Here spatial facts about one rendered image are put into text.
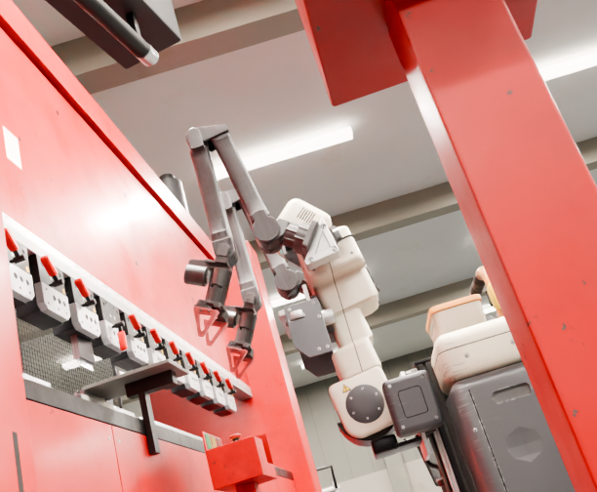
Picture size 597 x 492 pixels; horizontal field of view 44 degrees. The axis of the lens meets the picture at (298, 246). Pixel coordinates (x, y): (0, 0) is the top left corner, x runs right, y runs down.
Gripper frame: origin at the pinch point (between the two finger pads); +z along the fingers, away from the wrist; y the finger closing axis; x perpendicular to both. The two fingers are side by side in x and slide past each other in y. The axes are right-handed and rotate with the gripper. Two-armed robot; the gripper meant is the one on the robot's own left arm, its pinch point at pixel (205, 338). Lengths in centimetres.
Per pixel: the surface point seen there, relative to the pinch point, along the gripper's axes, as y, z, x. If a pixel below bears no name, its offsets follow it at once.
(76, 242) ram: -19, -28, -55
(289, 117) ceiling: -294, -244, -64
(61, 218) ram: -11, -32, -58
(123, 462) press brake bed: 2.8, 35.4, -12.3
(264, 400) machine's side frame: -233, -21, -25
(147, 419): -16.5, 22.1, -15.7
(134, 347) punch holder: -52, -4, -39
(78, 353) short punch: -14.8, 7.7, -41.0
